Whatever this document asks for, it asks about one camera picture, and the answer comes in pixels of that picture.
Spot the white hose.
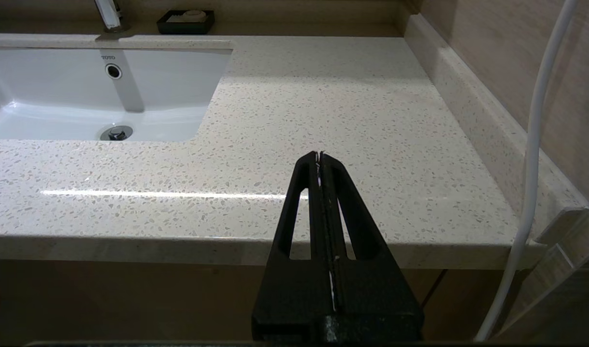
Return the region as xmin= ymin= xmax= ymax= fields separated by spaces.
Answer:
xmin=474 ymin=0 xmax=580 ymax=343

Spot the black soap dish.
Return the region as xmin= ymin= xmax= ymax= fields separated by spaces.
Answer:
xmin=157 ymin=10 xmax=216 ymax=35

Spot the chrome sink drain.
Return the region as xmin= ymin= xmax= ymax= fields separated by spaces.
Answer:
xmin=100 ymin=125 xmax=134 ymax=141

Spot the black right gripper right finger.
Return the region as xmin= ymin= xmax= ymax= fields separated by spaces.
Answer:
xmin=320 ymin=151 xmax=425 ymax=340

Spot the chrome faucet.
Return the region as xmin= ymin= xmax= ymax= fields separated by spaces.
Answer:
xmin=94 ymin=0 xmax=131 ymax=34

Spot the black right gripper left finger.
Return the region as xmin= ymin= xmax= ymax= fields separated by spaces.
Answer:
xmin=252 ymin=151 xmax=335 ymax=340

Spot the white sink basin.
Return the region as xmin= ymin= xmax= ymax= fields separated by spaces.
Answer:
xmin=0 ymin=34 xmax=236 ymax=143

